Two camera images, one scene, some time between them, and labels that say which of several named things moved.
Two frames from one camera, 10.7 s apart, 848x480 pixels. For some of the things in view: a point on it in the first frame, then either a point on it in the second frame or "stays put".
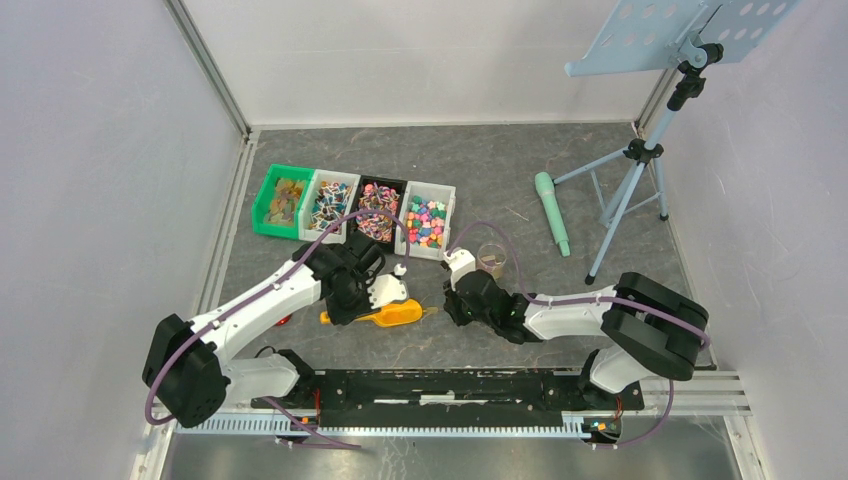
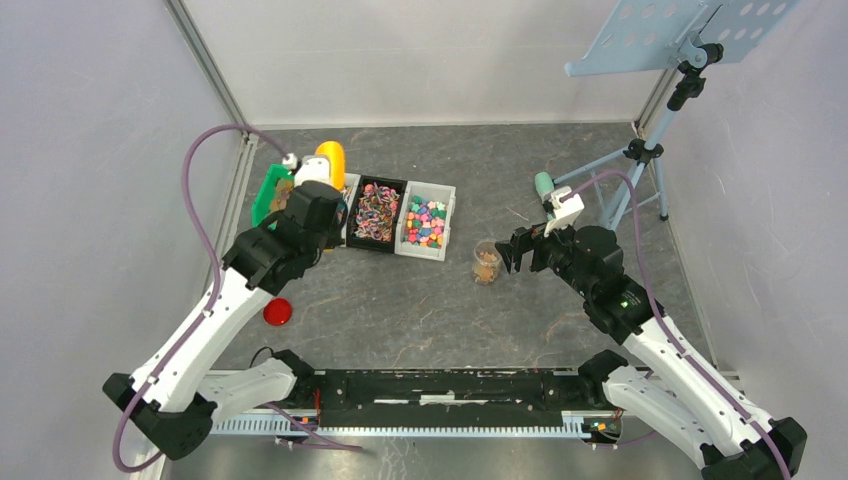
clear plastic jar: [491, 259] stays put
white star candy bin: [426, 212] stays put
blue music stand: [648, 34] stays put
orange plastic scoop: [392, 314] to [336, 154]
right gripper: [450, 305] to [523, 240]
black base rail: [447, 400] stays put
